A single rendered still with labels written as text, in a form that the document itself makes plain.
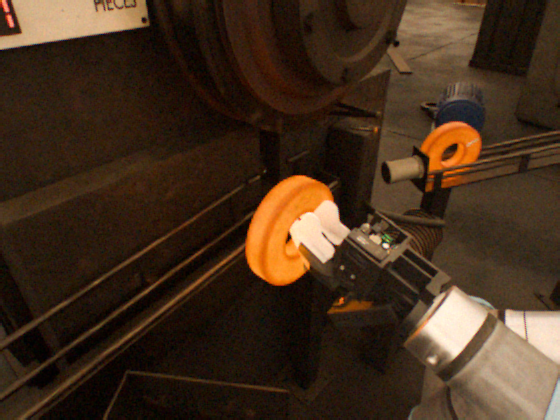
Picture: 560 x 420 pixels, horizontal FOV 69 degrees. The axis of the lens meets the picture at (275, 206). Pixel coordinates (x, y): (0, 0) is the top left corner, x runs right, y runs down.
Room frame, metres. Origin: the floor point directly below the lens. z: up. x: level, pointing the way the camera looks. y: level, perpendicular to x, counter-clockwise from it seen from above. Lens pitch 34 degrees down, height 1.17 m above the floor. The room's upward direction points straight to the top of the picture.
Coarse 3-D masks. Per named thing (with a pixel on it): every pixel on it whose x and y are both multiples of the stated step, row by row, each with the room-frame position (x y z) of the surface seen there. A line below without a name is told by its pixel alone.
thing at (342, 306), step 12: (336, 300) 0.39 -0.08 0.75; (384, 300) 0.34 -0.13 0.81; (336, 312) 0.36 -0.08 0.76; (348, 312) 0.35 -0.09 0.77; (360, 312) 0.34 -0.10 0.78; (372, 312) 0.33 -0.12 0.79; (384, 312) 0.32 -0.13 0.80; (396, 312) 0.32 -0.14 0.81; (336, 324) 0.36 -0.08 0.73; (348, 324) 0.35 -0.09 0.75; (360, 324) 0.34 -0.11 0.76; (372, 324) 0.33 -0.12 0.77
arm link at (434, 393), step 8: (424, 376) 0.33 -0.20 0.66; (432, 376) 0.31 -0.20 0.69; (424, 384) 0.31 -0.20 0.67; (432, 384) 0.30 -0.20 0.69; (440, 384) 0.30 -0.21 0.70; (424, 392) 0.30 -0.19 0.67; (432, 392) 0.29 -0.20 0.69; (440, 392) 0.28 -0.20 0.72; (448, 392) 0.27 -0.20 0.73; (424, 400) 0.29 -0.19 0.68; (432, 400) 0.28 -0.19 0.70; (440, 400) 0.27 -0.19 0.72; (448, 400) 0.26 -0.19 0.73; (416, 408) 0.30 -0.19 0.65; (424, 408) 0.28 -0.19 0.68; (432, 408) 0.27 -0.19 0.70; (440, 408) 0.26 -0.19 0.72; (448, 408) 0.25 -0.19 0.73; (416, 416) 0.28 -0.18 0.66; (424, 416) 0.27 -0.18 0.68; (432, 416) 0.26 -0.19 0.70; (440, 416) 0.25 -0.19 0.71; (448, 416) 0.24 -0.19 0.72; (456, 416) 0.24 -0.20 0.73
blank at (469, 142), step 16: (448, 128) 0.92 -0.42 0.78; (464, 128) 0.92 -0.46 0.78; (432, 144) 0.91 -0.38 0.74; (448, 144) 0.92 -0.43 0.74; (464, 144) 0.93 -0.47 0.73; (480, 144) 0.94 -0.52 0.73; (432, 160) 0.91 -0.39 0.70; (448, 160) 0.95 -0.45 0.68; (464, 160) 0.93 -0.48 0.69; (432, 176) 0.91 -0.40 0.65
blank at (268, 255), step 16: (304, 176) 0.48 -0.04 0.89; (272, 192) 0.44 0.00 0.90; (288, 192) 0.43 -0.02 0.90; (304, 192) 0.44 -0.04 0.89; (320, 192) 0.47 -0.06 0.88; (272, 208) 0.41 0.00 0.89; (288, 208) 0.42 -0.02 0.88; (304, 208) 0.44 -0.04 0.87; (256, 224) 0.41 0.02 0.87; (272, 224) 0.40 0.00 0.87; (288, 224) 0.42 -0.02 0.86; (256, 240) 0.40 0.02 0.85; (272, 240) 0.40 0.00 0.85; (256, 256) 0.39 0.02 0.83; (272, 256) 0.40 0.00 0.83; (288, 256) 0.42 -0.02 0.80; (256, 272) 0.40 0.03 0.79; (272, 272) 0.39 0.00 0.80; (288, 272) 0.42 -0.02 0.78; (304, 272) 0.44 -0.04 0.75
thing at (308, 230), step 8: (304, 216) 0.41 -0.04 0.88; (312, 216) 0.40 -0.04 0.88; (296, 224) 0.43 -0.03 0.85; (304, 224) 0.41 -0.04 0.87; (312, 224) 0.40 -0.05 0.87; (320, 224) 0.40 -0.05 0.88; (296, 232) 0.42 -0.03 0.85; (304, 232) 0.41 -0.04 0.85; (312, 232) 0.40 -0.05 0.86; (320, 232) 0.39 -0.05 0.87; (296, 240) 0.41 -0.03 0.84; (304, 240) 0.41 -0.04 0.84; (312, 240) 0.40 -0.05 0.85; (320, 240) 0.39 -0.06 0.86; (312, 248) 0.39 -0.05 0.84; (320, 248) 0.39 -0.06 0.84; (328, 248) 0.38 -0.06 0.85; (320, 256) 0.38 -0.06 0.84; (328, 256) 0.38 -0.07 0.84
